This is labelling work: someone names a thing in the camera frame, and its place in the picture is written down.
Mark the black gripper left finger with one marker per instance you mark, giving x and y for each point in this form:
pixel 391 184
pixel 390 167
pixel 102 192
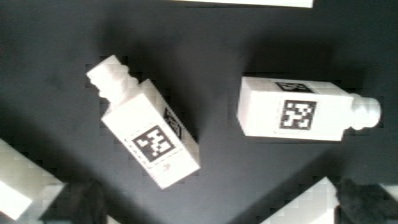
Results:
pixel 77 207

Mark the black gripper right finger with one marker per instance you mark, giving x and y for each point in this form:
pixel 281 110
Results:
pixel 368 203

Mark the white square tabletop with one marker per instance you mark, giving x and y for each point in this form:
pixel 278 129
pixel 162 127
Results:
pixel 29 187

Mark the white leg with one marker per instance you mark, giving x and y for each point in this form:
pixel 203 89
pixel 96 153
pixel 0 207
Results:
pixel 302 109
pixel 144 123

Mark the white U-shaped obstacle fence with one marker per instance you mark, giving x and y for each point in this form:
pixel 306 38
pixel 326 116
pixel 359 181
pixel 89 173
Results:
pixel 283 3

